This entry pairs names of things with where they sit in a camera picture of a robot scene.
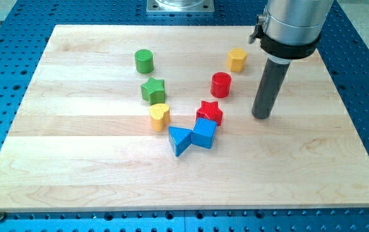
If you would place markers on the red star block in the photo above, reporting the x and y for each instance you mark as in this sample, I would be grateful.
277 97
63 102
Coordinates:
210 111

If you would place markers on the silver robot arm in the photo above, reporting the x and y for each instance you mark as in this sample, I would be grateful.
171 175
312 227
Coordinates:
290 29

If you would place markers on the yellow heart block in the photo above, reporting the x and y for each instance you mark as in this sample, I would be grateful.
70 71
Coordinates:
160 116

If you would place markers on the blue triangle block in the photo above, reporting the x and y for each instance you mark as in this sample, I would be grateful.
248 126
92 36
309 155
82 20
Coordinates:
179 139

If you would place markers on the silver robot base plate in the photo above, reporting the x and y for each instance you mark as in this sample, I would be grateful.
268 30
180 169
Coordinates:
162 6

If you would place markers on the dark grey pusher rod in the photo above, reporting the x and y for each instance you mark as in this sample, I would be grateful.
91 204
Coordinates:
269 87

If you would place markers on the blue perforated metal table plate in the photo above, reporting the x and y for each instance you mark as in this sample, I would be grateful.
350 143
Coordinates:
25 28

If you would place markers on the yellow hexagon block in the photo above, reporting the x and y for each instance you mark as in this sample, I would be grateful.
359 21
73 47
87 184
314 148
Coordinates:
236 59

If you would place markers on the green cylinder block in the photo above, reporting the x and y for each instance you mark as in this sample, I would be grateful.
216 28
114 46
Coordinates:
144 61

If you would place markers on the light wooden board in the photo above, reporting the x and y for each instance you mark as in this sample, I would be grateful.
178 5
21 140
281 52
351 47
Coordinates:
82 138

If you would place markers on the green star block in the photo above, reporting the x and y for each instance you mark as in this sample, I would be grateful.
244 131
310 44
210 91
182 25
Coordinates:
153 91

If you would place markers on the blue cube block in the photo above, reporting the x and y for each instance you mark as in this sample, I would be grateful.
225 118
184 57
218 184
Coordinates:
203 133

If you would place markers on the red cylinder block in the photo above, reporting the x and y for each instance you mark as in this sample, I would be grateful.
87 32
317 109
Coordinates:
220 85

